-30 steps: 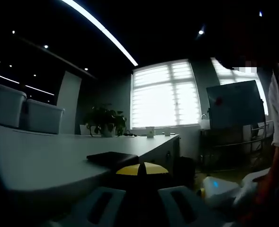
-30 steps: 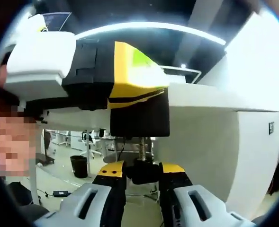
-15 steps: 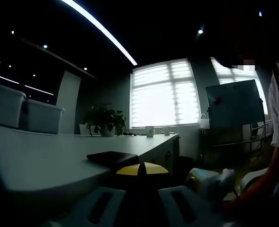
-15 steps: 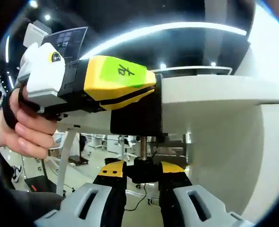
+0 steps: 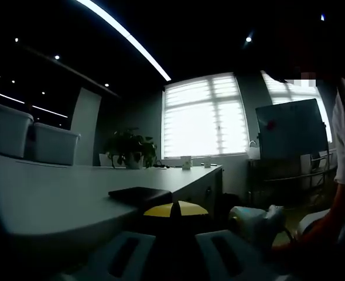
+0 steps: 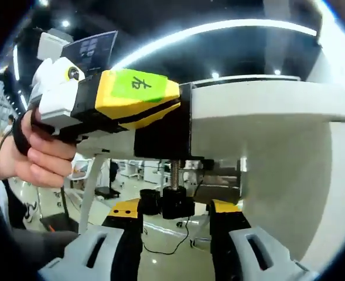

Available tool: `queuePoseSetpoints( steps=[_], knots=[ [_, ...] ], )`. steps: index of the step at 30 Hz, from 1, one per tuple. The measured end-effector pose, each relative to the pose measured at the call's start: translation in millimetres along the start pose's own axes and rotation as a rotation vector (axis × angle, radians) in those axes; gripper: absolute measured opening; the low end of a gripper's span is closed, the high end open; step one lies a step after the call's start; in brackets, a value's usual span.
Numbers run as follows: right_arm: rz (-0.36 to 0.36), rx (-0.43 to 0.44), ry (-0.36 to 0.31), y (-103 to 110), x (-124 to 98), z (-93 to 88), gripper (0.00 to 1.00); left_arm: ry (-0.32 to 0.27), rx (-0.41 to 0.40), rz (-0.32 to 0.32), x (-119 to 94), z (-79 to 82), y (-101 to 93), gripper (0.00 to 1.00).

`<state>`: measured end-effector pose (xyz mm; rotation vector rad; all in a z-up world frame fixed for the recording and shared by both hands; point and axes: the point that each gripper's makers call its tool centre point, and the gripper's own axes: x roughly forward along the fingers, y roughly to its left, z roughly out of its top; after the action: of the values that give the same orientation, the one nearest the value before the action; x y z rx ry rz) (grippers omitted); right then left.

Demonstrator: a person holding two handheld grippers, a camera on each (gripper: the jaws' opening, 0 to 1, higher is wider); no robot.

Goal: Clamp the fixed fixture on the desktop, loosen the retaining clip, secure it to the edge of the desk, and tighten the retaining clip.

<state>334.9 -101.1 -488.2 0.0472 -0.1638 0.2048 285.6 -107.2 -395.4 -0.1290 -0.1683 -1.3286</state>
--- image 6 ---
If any black waste bin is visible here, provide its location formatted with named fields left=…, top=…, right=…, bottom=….
left=139, top=189, right=161, bottom=216

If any black fixed fixture clamp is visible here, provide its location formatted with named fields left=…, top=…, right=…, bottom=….
left=133, top=83, right=214, bottom=221

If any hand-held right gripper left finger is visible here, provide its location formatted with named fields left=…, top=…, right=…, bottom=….
left=37, top=200, right=144, bottom=281

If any black flat case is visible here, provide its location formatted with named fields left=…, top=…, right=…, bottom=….
left=40, top=213, right=80, bottom=234

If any black floor stand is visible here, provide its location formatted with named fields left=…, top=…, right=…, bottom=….
left=94, top=159, right=121, bottom=200

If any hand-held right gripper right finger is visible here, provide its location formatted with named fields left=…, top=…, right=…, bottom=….
left=209, top=200, right=319, bottom=281

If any hanging black screen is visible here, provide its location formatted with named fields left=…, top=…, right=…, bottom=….
left=61, top=30, right=119, bottom=73

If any black floor cable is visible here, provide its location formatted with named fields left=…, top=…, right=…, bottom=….
left=142, top=215, right=190, bottom=255

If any white ceiling unit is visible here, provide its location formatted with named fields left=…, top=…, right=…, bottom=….
left=37, top=28, right=73, bottom=64

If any person's left hand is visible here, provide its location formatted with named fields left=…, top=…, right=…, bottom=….
left=5, top=108, right=83, bottom=191

